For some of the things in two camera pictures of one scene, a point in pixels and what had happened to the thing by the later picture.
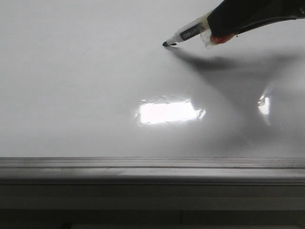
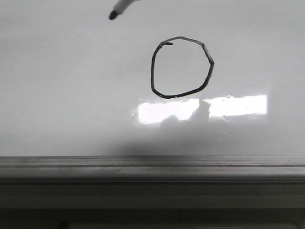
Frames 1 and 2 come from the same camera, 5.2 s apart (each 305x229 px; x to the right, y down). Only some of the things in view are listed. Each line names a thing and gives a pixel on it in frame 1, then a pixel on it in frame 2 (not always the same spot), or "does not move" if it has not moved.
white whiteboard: x=92 y=78 does not move
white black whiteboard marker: x=189 y=30 → x=120 y=6
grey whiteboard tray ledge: x=146 y=170 does not move
